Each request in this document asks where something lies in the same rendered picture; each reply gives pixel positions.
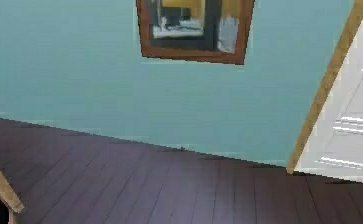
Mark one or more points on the white room door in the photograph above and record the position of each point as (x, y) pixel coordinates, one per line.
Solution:
(345, 110)

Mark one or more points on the tan wooden pet house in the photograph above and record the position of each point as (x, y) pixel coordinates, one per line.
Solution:
(2, 190)

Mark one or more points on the brown framed wall picture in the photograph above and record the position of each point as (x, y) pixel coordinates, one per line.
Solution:
(192, 43)

